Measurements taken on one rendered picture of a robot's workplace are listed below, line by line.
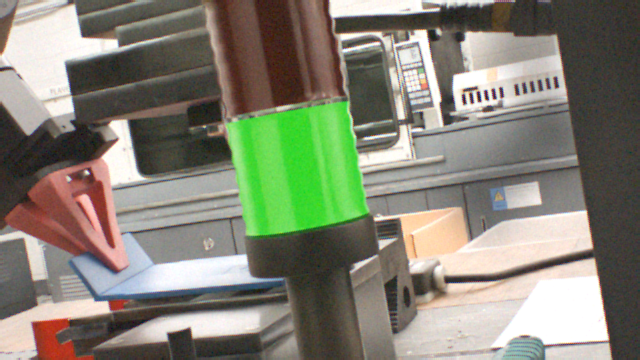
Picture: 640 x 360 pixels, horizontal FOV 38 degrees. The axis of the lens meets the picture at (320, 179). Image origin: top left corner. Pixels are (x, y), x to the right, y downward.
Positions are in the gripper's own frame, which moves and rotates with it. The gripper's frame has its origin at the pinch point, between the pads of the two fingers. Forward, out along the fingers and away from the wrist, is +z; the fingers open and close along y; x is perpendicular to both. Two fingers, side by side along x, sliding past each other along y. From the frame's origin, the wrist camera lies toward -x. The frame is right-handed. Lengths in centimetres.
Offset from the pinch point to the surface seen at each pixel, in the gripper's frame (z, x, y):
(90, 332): 3.2, -5.9, -0.2
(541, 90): 17, 481, -51
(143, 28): -7.7, -5.8, 15.6
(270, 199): 6.1, -28.3, 26.3
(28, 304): -105, 545, -491
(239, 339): 9.1, -12.3, 12.1
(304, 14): 2.6, -27.0, 30.1
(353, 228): 8.2, -27.5, 27.4
